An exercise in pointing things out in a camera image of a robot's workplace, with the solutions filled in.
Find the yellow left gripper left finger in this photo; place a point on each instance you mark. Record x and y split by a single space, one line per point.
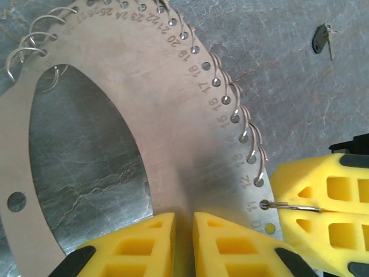
144 248

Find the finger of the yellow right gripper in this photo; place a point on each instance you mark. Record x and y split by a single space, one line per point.
317 233
317 184

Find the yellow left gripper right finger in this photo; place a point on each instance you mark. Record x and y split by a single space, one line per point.
230 251

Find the black head key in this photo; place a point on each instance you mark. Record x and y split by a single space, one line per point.
318 40

